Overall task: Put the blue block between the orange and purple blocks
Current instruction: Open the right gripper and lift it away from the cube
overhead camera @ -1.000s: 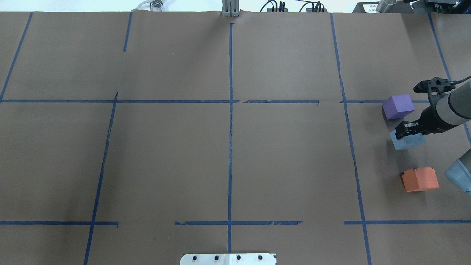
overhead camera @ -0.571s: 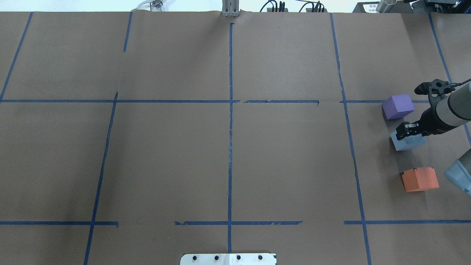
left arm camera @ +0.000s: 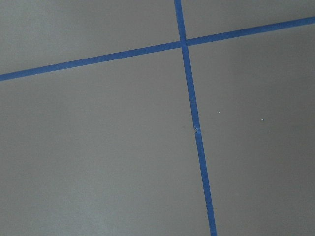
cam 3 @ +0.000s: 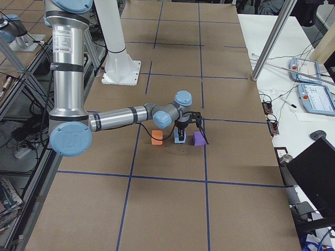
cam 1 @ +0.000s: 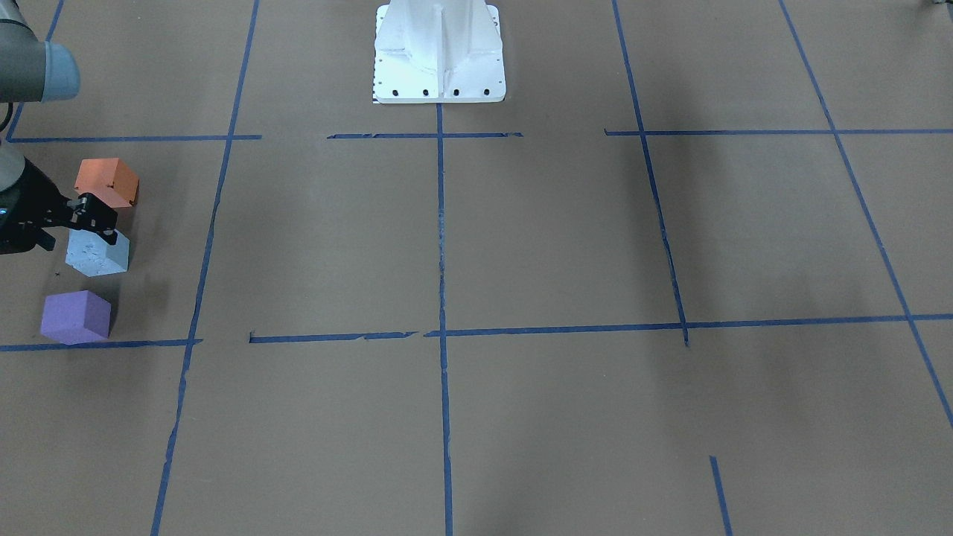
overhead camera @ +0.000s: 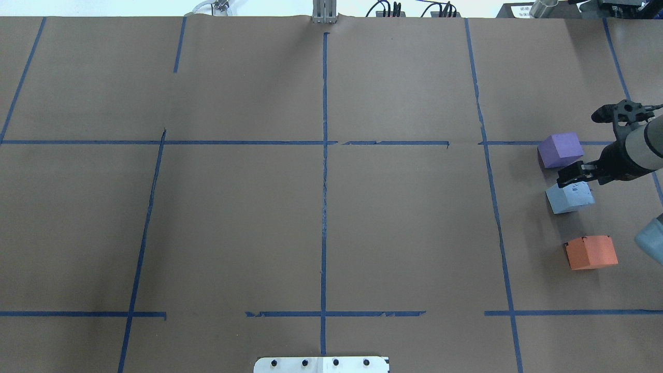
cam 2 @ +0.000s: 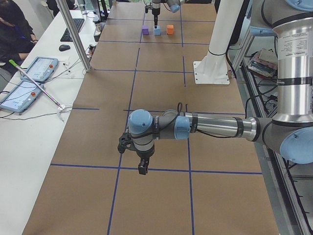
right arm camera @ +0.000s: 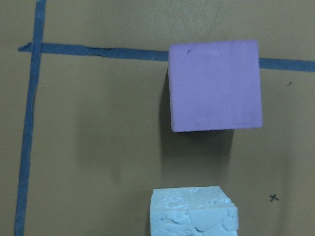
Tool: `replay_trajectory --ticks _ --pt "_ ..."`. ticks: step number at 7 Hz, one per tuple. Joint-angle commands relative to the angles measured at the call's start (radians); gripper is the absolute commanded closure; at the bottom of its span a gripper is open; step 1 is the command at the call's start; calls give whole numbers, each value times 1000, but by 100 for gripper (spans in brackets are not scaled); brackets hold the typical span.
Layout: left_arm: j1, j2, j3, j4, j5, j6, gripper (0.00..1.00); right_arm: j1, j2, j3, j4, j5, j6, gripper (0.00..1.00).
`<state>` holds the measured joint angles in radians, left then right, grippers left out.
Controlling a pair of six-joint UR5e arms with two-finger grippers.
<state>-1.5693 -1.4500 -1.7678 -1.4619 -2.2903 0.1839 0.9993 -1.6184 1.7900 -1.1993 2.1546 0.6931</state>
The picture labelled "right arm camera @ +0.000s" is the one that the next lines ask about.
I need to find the light blue foam block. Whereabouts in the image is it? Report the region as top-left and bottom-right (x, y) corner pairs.
(150, 186), (239, 236)

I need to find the purple foam block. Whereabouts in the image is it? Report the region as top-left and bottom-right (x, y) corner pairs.
(168, 40), (263, 132)

